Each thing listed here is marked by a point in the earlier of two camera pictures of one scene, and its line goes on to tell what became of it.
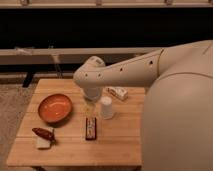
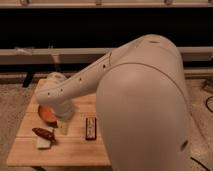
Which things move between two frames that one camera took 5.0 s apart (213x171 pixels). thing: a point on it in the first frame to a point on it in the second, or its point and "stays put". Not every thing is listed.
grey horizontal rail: [67, 55] stays put
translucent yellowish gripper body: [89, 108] to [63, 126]
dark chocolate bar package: [91, 128] stays put
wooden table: [60, 128] stays put
